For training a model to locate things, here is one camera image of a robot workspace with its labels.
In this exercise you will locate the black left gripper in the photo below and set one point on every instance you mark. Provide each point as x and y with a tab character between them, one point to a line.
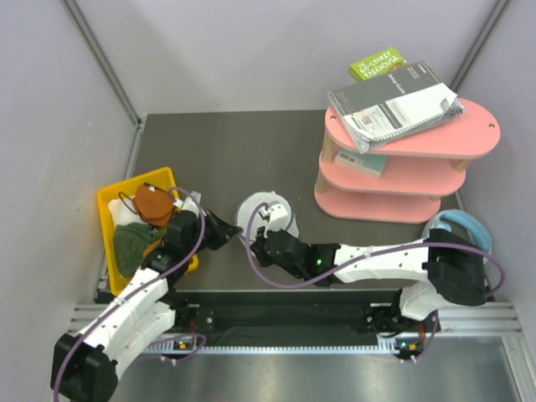
223	231

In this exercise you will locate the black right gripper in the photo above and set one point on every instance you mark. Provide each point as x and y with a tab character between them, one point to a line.
259	247

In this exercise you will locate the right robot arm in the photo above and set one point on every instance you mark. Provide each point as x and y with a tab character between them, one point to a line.
443	269

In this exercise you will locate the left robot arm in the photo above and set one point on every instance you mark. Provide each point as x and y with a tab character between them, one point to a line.
87	366

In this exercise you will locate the orange bra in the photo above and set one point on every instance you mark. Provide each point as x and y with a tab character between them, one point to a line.
153	205

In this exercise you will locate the mustard yellow garment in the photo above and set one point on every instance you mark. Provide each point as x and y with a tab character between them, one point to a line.
152	248

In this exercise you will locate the yellow plastic bin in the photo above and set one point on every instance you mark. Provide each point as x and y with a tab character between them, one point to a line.
162	178

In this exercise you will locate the green garment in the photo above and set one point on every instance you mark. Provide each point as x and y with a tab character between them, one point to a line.
129	243

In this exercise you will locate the white garment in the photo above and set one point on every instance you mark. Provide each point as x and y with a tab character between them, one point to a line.
123	212

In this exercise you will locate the teal paperback book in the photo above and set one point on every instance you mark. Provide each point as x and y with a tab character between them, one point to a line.
370	164

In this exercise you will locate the grey spiral-bound manual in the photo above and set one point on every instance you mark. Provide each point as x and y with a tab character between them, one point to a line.
394	105

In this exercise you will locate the pink three-tier shelf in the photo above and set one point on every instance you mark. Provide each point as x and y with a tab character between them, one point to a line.
420	170

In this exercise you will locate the light blue headphones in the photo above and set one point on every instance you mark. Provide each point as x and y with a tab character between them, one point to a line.
474	227

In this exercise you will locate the green treehouse book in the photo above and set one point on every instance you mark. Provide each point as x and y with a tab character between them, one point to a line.
387	60

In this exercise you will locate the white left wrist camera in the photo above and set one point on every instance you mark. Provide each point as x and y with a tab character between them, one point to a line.
191	203

